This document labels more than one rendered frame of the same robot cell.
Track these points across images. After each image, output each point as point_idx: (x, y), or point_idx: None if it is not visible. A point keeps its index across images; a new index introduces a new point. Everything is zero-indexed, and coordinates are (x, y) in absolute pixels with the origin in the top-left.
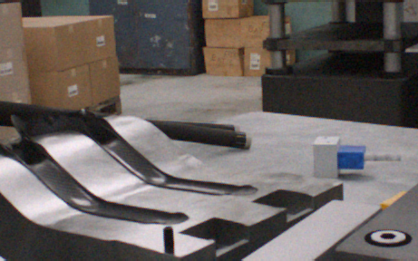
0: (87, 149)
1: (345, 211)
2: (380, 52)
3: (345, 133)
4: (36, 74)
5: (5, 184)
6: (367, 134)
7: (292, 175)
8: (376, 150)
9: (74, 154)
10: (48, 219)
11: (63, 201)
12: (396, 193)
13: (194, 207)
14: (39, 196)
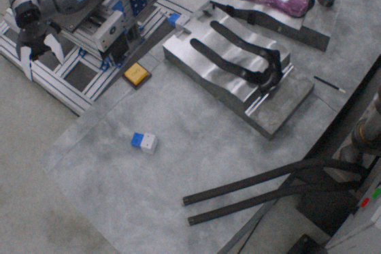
0: (245, 63)
1: None
2: None
3: (125, 220)
4: None
5: (264, 39)
6: (114, 214)
7: (176, 53)
8: (118, 180)
9: (249, 59)
10: (250, 33)
11: (247, 42)
12: (130, 113)
13: (208, 30)
14: (254, 41)
